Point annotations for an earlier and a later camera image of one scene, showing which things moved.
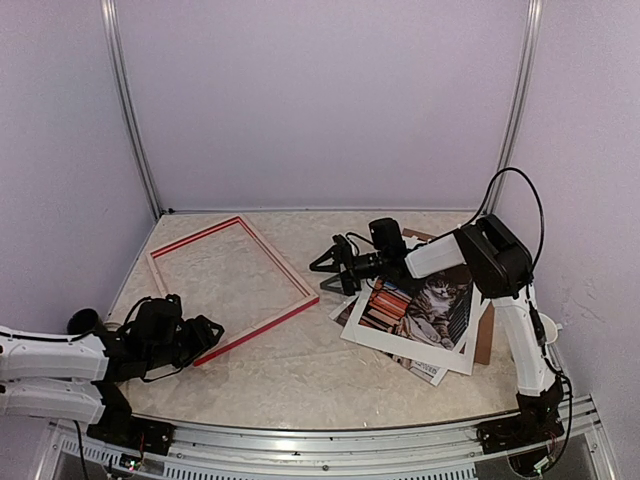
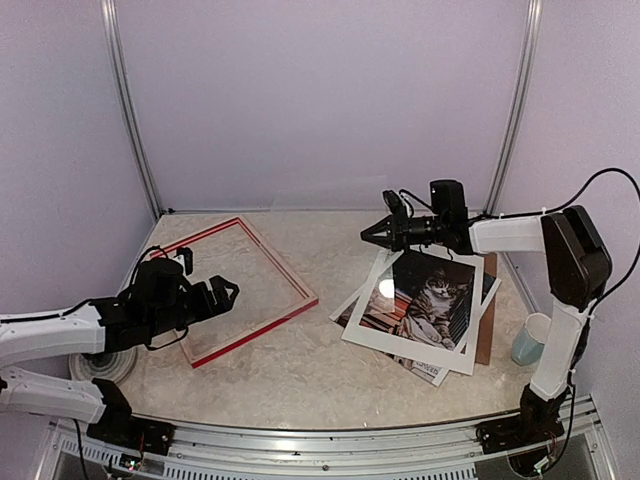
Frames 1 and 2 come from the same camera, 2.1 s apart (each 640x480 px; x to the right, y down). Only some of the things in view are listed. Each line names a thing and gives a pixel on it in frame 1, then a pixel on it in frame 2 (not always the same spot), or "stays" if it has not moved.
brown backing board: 484,336 stays
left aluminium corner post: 125,104 stays
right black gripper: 340,256 -> 399,230
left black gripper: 203,331 -> 222,304
